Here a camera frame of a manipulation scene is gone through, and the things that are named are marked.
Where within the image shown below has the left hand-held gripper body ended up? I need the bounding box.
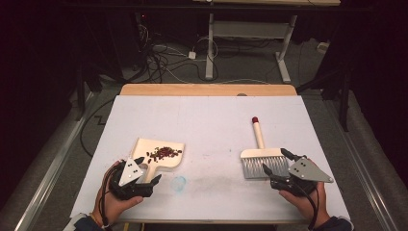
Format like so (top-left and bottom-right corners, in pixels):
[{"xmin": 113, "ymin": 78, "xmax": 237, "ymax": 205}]
[{"xmin": 108, "ymin": 157, "xmax": 154, "ymax": 201}]

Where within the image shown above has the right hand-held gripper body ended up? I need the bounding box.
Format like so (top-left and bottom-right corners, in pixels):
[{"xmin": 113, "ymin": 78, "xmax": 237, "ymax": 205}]
[{"xmin": 269, "ymin": 156, "xmax": 335, "ymax": 197}]

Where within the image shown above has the cream plastic dustpan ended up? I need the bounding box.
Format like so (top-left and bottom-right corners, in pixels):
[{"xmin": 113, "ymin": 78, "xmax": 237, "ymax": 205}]
[{"xmin": 130, "ymin": 138, "xmax": 186, "ymax": 184}]

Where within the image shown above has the cream brush with red-tipped handle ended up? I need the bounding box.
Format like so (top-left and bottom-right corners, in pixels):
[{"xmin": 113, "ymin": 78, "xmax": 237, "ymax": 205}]
[{"xmin": 240, "ymin": 115, "xmax": 292, "ymax": 180}]

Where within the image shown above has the pile of red beans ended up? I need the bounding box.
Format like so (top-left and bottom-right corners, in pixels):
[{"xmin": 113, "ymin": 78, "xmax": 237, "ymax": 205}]
[{"xmin": 146, "ymin": 145, "xmax": 183, "ymax": 164}]

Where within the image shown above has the person's right hand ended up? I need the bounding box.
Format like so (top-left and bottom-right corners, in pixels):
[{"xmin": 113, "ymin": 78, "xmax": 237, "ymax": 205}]
[{"xmin": 278, "ymin": 182, "xmax": 331, "ymax": 222}]

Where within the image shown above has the person's left hand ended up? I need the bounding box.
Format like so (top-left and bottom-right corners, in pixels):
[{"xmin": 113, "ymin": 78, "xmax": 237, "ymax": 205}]
[{"xmin": 90, "ymin": 160, "xmax": 144, "ymax": 225}]

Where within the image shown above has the white table mat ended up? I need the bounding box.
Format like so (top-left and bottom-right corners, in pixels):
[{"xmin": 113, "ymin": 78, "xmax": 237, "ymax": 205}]
[{"xmin": 69, "ymin": 94, "xmax": 350, "ymax": 224}]

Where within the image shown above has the black metal stand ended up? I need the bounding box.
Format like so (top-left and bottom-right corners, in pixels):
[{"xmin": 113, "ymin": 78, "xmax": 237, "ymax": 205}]
[{"xmin": 296, "ymin": 62, "xmax": 351, "ymax": 133}]

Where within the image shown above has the wooden table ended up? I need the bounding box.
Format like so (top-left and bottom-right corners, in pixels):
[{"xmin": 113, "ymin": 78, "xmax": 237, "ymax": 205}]
[{"xmin": 112, "ymin": 84, "xmax": 321, "ymax": 225}]

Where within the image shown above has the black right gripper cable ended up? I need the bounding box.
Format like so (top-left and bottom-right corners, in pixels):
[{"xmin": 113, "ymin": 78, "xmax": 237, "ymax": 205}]
[{"xmin": 296, "ymin": 182, "xmax": 321, "ymax": 231}]

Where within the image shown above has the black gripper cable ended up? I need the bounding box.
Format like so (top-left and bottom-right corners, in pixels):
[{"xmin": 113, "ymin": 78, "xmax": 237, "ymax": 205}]
[
  {"xmin": 296, "ymin": 182, "xmax": 321, "ymax": 231},
  {"xmin": 97, "ymin": 162, "xmax": 124, "ymax": 231}
]

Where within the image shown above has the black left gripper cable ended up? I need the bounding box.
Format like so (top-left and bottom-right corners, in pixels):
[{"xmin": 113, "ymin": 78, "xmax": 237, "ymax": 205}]
[{"xmin": 97, "ymin": 162, "xmax": 124, "ymax": 231}]

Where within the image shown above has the black floor cable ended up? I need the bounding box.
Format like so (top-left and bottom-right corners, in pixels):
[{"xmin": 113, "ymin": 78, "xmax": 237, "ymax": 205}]
[{"xmin": 79, "ymin": 98, "xmax": 115, "ymax": 158}]

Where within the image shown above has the aluminium floor rail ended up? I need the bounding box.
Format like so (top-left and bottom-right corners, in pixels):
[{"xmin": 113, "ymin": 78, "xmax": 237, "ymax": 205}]
[
  {"xmin": 340, "ymin": 134, "xmax": 400, "ymax": 231},
  {"xmin": 13, "ymin": 91, "xmax": 95, "ymax": 231}
]

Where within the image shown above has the tangle of floor cables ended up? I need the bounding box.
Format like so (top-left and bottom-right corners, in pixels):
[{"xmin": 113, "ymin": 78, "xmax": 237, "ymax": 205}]
[{"xmin": 138, "ymin": 23, "xmax": 219, "ymax": 85}]

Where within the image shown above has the white metal desk frame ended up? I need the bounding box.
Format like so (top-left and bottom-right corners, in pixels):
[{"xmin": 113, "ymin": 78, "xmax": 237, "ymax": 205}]
[{"xmin": 191, "ymin": 0, "xmax": 342, "ymax": 85}]

